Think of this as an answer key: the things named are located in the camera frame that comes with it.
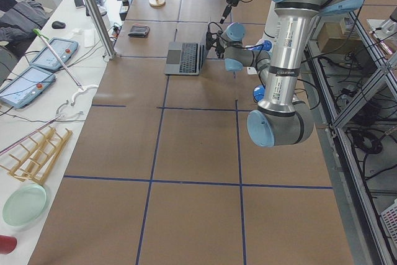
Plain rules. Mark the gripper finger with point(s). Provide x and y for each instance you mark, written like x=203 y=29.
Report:
x=225 y=13

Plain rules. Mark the grey laptop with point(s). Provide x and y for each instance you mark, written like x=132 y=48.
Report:
x=187 y=58

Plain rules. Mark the grey and pink folded cloth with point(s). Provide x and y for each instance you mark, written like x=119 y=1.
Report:
x=139 y=31

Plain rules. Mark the computer mouse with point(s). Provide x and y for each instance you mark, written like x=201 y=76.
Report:
x=58 y=25

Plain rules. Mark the teach pendant near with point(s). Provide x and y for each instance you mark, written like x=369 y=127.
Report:
x=22 y=90

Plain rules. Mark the wooden dish rack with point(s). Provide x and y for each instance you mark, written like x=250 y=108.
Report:
x=34 y=157

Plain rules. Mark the red cylinder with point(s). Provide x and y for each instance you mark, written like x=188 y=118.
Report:
x=7 y=244

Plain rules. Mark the aluminium frame post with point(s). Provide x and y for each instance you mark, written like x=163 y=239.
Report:
x=102 y=31

